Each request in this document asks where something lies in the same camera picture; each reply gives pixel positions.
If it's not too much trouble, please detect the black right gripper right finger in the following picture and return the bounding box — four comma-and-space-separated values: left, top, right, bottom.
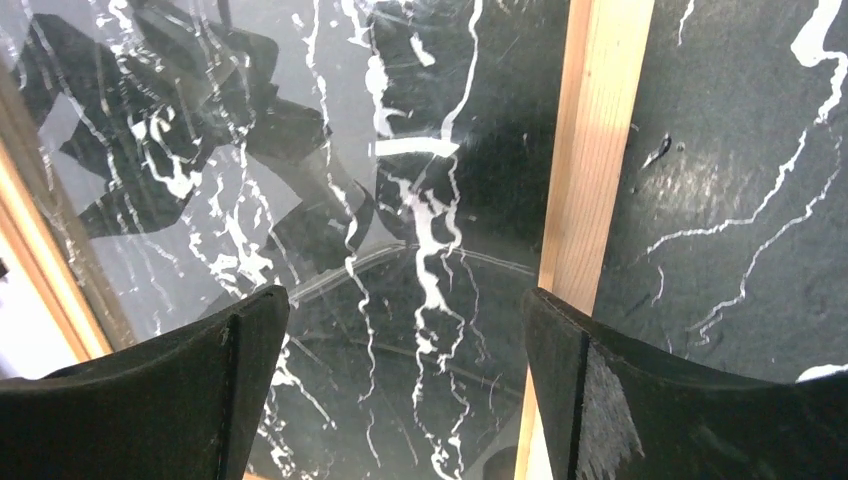
522, 288, 847, 479

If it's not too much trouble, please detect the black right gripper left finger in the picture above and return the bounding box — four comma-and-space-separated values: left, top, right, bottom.
1, 285, 289, 479

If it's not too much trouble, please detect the clear plastic cover sheet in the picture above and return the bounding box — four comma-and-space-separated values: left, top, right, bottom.
0, 0, 571, 480

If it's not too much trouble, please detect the light wooden picture frame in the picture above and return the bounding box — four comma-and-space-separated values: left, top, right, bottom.
0, 0, 657, 480

